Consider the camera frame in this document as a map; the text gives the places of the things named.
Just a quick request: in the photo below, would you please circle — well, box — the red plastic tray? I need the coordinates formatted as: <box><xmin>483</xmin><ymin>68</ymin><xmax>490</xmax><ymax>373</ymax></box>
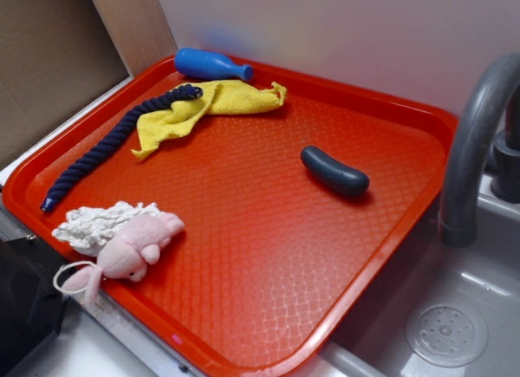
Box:
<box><xmin>2</xmin><ymin>58</ymin><xmax>457</xmax><ymax>376</ymax></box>

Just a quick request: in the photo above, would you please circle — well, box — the grey plastic sink basin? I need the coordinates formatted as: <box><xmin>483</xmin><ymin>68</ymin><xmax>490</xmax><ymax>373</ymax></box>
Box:
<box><xmin>321</xmin><ymin>177</ymin><xmax>519</xmax><ymax>376</ymax></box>

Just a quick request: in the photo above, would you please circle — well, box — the dark grey faucet handle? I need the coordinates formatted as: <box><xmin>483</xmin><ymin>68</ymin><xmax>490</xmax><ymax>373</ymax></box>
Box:
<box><xmin>490</xmin><ymin>93</ymin><xmax>520</xmax><ymax>204</ymax></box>

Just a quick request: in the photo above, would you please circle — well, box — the brown cardboard panel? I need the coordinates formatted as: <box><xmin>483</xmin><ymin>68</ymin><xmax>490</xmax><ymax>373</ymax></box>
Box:
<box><xmin>1</xmin><ymin>0</ymin><xmax>176</xmax><ymax>167</ymax></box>

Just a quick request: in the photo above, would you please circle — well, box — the dark grey sausage toy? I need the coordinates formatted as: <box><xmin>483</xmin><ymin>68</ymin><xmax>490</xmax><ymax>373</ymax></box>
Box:
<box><xmin>301</xmin><ymin>145</ymin><xmax>370</xmax><ymax>197</ymax></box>

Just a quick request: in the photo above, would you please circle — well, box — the yellow microfiber cloth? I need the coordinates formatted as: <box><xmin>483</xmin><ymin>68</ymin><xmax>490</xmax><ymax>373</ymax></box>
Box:
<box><xmin>132</xmin><ymin>80</ymin><xmax>288</xmax><ymax>161</ymax></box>

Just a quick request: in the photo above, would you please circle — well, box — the pink plush unicorn toy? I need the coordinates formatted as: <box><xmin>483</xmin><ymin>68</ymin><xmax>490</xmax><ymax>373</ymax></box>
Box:
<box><xmin>52</xmin><ymin>201</ymin><xmax>184</xmax><ymax>306</ymax></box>

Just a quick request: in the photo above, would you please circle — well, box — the black object lower left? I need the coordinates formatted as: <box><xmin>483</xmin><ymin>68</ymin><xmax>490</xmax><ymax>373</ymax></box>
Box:
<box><xmin>1</xmin><ymin>237</ymin><xmax>67</xmax><ymax>376</ymax></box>

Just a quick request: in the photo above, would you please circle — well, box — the dark blue twisted rope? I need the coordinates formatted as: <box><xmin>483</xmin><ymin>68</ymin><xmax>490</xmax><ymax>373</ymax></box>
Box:
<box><xmin>39</xmin><ymin>83</ymin><xmax>204</xmax><ymax>213</ymax></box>

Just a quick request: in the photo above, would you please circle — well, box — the round sink drain cover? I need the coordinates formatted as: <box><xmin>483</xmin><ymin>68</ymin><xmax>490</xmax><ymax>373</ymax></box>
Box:
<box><xmin>405</xmin><ymin>297</ymin><xmax>488</xmax><ymax>368</ymax></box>

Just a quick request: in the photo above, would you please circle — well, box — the blue plastic bowling pin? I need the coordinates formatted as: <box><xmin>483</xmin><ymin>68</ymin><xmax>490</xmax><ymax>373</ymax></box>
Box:
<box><xmin>174</xmin><ymin>48</ymin><xmax>254</xmax><ymax>81</ymax></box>

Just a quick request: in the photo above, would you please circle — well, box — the grey toy faucet spout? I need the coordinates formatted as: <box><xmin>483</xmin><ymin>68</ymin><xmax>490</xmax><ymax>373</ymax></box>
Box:
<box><xmin>438</xmin><ymin>52</ymin><xmax>519</xmax><ymax>247</ymax></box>

